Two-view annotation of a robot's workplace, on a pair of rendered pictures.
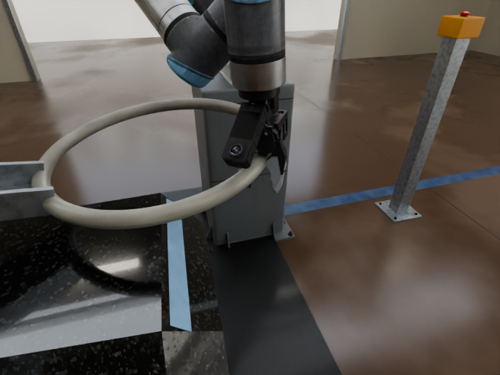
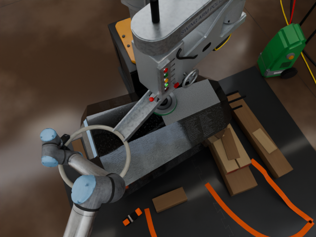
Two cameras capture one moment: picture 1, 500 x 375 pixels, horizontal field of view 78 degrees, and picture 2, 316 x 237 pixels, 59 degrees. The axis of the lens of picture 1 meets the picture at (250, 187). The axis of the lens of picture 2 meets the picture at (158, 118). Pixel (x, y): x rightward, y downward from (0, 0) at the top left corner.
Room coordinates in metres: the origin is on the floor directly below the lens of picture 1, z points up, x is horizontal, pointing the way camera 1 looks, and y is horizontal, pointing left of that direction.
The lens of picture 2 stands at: (1.21, 0.64, 2.74)
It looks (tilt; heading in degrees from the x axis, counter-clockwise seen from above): 66 degrees down; 179
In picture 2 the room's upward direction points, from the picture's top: 7 degrees counter-clockwise
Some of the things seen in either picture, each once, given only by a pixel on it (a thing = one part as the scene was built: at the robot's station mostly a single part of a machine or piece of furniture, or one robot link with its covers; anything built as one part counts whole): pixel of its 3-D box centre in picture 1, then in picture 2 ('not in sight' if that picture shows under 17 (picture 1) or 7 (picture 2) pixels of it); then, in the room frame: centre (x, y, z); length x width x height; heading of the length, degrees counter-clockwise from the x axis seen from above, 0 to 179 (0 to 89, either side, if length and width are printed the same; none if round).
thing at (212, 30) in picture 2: not in sight; (203, 31); (-0.01, 1.03, 1.30); 0.74 x 0.23 x 0.49; 127
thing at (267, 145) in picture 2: not in sight; (264, 140); (0.42, 1.65, 0.13); 0.25 x 0.10 x 0.01; 24
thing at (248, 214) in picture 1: (239, 157); not in sight; (1.45, 0.05, 0.43); 0.50 x 0.50 x 0.85; 16
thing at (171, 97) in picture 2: not in sight; (162, 101); (0.21, 0.71, 0.84); 0.21 x 0.21 x 0.01
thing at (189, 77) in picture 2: not in sight; (186, 75); (0.23, 0.88, 1.20); 0.15 x 0.10 x 0.15; 127
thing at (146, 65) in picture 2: not in sight; (168, 57); (0.16, 0.78, 1.32); 0.36 x 0.22 x 0.45; 127
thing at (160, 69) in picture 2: not in sight; (164, 78); (0.34, 0.72, 1.37); 0.08 x 0.03 x 0.28; 127
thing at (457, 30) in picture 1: (424, 130); not in sight; (1.53, -0.93, 0.54); 0.20 x 0.20 x 1.09; 16
